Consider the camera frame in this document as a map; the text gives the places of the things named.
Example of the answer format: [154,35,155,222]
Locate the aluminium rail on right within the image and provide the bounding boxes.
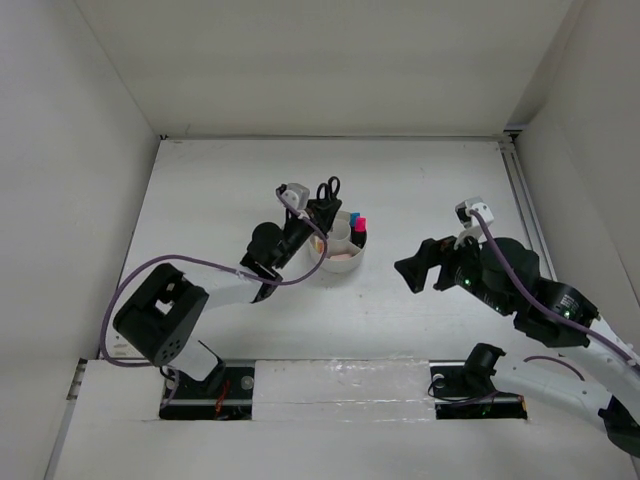
[498,129,557,281]

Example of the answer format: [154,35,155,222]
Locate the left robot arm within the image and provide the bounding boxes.
[106,196,342,397]

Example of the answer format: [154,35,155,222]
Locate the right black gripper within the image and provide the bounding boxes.
[393,223,512,315]

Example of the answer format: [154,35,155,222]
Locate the pink white mini stapler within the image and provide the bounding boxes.
[329,253,352,262]

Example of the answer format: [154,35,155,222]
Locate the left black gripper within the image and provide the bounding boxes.
[273,197,339,270]

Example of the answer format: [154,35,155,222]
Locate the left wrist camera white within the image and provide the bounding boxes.
[276,183,310,212]

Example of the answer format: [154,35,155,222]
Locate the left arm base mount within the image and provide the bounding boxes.
[159,360,256,421]

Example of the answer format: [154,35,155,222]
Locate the pink black highlighter marker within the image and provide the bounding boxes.
[351,216,367,249]

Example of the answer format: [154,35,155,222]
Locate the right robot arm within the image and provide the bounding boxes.
[394,237,639,457]

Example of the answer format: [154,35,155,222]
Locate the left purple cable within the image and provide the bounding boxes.
[99,185,330,401]

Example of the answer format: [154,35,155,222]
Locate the white round divided container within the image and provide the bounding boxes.
[320,210,366,274]

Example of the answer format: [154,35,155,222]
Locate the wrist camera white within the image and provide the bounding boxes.
[455,197,495,248]
[276,183,310,212]

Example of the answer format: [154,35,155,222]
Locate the black handled scissors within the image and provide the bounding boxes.
[316,176,341,210]

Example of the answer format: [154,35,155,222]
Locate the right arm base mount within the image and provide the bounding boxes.
[427,343,528,420]

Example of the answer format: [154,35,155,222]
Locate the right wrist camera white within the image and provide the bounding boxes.
[455,197,495,248]

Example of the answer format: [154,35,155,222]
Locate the blue black highlighter marker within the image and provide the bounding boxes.
[349,212,360,227]

